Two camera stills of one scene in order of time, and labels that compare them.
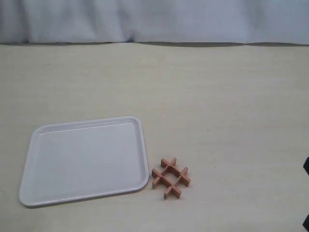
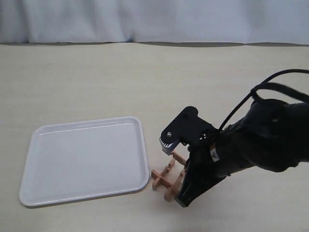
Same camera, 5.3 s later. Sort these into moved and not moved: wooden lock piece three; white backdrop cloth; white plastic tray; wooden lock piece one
Moved: wooden lock piece one
Not moved: white plastic tray; white backdrop cloth; wooden lock piece three
